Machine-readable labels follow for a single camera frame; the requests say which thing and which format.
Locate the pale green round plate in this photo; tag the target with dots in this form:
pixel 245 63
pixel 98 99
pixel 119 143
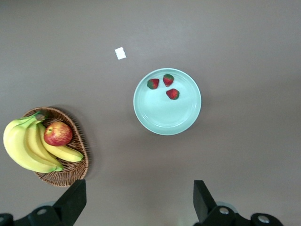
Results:
pixel 164 115

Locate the brown wicker basket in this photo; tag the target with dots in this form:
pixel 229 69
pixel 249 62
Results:
pixel 73 171

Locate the brown table cloth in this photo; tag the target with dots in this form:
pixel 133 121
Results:
pixel 235 70

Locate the small tape patch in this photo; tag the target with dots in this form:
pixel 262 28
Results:
pixel 120 53

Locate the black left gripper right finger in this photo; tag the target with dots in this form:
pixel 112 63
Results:
pixel 209 215

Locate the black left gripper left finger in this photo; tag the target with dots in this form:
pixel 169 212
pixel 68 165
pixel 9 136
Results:
pixel 65 209

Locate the red yellow apple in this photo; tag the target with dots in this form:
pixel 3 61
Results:
pixel 57 134

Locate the yellow banana bunch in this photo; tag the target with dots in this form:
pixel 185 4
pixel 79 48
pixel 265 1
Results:
pixel 21 150

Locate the red toy strawberry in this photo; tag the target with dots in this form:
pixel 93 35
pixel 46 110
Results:
pixel 173 94
pixel 168 80
pixel 153 84

